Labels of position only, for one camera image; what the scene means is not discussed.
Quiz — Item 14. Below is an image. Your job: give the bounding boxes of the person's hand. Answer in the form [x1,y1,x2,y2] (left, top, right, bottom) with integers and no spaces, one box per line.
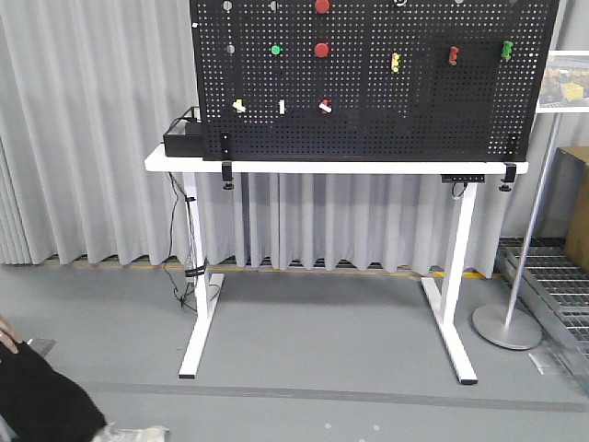
[0,316,22,354]

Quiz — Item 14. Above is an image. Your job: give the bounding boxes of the yellow lit selector switch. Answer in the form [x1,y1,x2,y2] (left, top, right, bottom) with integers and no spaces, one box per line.
[232,99,246,113]

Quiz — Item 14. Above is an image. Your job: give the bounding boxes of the red lit selector switch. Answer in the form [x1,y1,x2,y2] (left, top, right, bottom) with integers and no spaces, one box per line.
[318,99,332,113]

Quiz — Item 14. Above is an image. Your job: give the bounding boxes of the black sleeved forearm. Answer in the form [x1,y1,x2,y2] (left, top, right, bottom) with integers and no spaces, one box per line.
[1,343,107,441]

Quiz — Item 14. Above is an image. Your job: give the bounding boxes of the grey shoe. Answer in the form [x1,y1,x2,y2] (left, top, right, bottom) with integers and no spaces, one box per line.
[91,425,170,442]

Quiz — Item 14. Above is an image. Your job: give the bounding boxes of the black electronics box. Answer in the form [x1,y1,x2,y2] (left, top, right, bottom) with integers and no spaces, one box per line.
[163,106,208,157]

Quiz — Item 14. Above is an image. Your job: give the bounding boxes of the black perforated pegboard panel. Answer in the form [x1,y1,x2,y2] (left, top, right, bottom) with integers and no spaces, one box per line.
[190,1,559,162]

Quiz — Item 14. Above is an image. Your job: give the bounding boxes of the lower red mushroom button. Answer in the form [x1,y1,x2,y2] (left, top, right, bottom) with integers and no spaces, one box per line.
[313,41,330,58]

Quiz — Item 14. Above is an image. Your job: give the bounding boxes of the red mushroom button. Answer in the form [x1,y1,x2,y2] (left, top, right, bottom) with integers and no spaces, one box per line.
[313,41,330,58]
[314,0,331,14]

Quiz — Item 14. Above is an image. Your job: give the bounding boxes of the white standing desk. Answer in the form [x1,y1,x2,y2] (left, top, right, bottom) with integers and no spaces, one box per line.
[144,144,529,385]

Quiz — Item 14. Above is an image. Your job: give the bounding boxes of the upper red mushroom button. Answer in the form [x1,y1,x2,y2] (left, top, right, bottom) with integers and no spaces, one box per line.
[314,0,331,14]

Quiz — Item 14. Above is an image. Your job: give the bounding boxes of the desk height control panel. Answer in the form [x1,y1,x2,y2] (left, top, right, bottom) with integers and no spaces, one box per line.
[441,174,485,183]

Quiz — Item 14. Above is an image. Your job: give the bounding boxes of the grey sign stand pole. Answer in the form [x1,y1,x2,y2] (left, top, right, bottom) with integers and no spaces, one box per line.
[471,0,570,351]

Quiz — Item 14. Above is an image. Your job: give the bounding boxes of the metal floor grating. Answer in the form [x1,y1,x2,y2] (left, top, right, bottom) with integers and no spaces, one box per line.
[519,238,588,392]

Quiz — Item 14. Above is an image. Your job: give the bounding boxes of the cardboard box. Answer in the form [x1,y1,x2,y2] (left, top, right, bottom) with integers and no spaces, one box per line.
[560,146,588,272]

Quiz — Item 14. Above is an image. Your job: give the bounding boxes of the framed picture sign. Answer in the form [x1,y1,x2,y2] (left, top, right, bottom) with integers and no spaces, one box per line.
[536,51,588,114]

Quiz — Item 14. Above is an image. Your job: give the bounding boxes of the black power cable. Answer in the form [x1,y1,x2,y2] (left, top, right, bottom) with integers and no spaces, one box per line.
[163,172,222,312]

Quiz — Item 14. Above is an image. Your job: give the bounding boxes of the left black clamp bracket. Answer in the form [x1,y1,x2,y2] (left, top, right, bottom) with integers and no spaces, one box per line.
[220,132,235,191]

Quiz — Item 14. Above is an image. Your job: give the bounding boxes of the black clamp bracket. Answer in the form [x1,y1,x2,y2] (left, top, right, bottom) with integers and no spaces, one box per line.
[499,134,519,192]
[220,132,235,191]

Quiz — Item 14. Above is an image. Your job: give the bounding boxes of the yellow toggle handle switch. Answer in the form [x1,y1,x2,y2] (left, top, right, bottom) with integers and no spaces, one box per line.
[391,52,400,73]

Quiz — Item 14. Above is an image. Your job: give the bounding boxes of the red toggle handle switch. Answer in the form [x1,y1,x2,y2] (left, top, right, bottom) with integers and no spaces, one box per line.
[448,46,460,66]

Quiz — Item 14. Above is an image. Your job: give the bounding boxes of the right black clamp bracket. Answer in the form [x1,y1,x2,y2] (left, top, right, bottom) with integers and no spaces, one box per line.
[499,134,519,192]

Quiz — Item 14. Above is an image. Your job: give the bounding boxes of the green toggle handle switch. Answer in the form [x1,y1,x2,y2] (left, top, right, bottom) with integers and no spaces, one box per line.
[501,41,514,61]

